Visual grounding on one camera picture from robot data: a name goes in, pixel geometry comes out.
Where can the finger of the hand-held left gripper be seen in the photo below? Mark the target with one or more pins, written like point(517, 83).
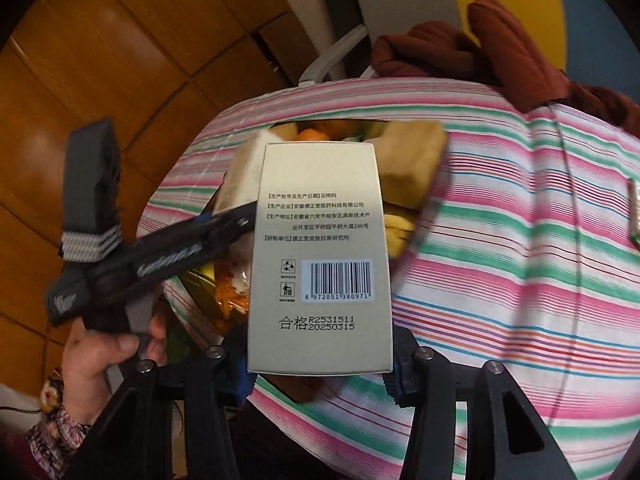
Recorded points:
point(207, 220)
point(235, 220)

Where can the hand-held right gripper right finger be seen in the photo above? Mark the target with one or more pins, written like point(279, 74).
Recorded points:
point(397, 387)

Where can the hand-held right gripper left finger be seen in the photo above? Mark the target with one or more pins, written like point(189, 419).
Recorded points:
point(245, 385)

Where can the dark brown gift bag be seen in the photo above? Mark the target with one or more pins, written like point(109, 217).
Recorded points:
point(200, 285)

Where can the beige box with barcode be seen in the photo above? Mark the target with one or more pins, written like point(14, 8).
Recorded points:
point(320, 230)

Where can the person's left forearm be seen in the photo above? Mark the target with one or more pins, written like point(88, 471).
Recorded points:
point(55, 440)

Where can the person's left hand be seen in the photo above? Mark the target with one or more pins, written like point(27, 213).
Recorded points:
point(90, 370)

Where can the orange fruit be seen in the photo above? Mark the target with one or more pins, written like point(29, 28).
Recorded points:
point(312, 135)

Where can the yellow object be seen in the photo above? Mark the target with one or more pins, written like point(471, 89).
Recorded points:
point(400, 232)

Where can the light grey chair armrest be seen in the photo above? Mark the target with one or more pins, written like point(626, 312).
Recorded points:
point(330, 55)

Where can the green-edged cracker packet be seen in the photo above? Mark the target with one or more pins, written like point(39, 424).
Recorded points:
point(635, 210)

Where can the reddish brown jacket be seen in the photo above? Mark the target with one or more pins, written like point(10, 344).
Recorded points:
point(515, 50)

